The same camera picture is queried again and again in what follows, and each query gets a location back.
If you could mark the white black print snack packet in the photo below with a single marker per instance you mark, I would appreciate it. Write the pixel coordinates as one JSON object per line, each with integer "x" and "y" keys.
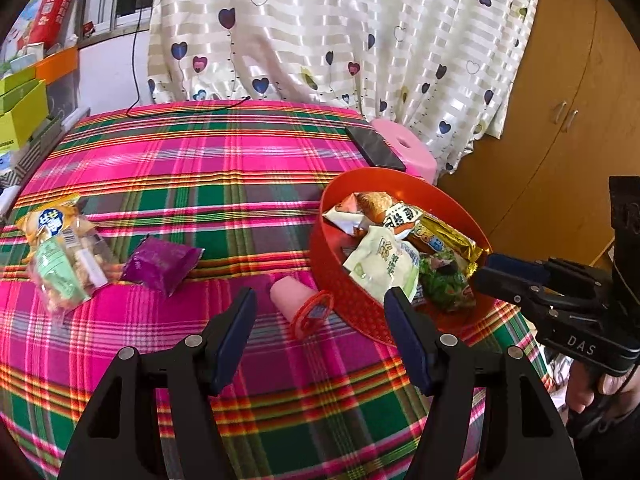
{"x": 402, "y": 217}

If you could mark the red box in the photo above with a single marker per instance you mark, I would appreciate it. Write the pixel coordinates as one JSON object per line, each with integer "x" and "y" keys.
{"x": 55, "y": 0}

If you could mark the pink plaid tablecloth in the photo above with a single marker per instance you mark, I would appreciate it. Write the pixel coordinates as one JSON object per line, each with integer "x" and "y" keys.
{"x": 200, "y": 170}

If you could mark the clear green label snack packet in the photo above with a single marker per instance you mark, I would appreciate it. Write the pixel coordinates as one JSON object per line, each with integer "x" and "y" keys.
{"x": 65, "y": 275}

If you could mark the white orange snack packet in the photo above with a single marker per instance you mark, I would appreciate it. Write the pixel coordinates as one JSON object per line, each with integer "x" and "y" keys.
{"x": 345, "y": 212}

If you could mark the large green box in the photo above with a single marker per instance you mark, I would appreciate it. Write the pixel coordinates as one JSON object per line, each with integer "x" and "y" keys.
{"x": 22, "y": 120}

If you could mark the wooden wardrobe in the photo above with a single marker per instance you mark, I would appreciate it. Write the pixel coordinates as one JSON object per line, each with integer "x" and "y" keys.
{"x": 575, "y": 60}

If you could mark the orange lid storage box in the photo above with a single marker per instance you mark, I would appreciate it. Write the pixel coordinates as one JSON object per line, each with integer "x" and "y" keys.
{"x": 60, "y": 67}

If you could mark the red plastic bowl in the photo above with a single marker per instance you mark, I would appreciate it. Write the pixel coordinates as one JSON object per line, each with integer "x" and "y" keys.
{"x": 345, "y": 290}

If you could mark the gold snack packet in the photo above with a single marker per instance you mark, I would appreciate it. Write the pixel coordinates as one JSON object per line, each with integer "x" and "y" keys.
{"x": 447, "y": 242}

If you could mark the clear blue label biscuit packet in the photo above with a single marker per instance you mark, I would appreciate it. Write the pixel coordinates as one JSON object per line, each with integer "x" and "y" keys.
{"x": 50, "y": 220}

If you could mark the heart print curtain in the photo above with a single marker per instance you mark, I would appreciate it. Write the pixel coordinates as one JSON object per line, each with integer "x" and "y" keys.
{"x": 325, "y": 35}

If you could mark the pink cup with red lid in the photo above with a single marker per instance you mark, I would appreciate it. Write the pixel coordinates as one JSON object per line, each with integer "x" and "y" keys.
{"x": 290, "y": 295}

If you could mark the person's right hand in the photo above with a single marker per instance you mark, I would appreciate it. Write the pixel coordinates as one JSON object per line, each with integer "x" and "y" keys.
{"x": 607, "y": 386}

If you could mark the orange bread packet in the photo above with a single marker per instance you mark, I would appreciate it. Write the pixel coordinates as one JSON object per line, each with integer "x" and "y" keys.
{"x": 375, "y": 205}

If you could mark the white tissue pack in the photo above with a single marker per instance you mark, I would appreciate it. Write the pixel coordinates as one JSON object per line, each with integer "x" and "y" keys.
{"x": 27, "y": 57}

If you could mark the striped patterned box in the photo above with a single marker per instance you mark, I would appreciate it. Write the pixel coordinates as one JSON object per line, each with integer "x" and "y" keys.
{"x": 47, "y": 140}

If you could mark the pink plastic stool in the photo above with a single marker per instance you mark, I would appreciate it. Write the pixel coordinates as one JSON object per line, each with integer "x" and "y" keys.
{"x": 412, "y": 147}

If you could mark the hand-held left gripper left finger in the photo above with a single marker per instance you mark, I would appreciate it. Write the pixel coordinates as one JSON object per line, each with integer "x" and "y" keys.
{"x": 235, "y": 330}

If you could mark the black smartphone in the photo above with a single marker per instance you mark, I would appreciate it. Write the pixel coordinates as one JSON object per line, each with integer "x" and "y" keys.
{"x": 375, "y": 147}

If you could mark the purple snack packet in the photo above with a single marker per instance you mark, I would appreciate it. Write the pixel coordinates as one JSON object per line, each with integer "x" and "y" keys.
{"x": 160, "y": 262}

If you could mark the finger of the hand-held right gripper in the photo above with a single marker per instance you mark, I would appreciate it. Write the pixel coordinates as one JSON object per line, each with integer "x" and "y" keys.
{"x": 510, "y": 290}
{"x": 517, "y": 267}

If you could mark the white green snack packet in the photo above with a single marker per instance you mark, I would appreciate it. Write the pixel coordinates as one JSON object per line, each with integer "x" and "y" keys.
{"x": 382, "y": 260}

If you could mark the small green box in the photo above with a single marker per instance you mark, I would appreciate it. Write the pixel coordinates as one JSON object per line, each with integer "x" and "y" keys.
{"x": 17, "y": 80}

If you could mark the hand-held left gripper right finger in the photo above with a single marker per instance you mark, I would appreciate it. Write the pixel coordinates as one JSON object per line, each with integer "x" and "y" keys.
{"x": 407, "y": 340}

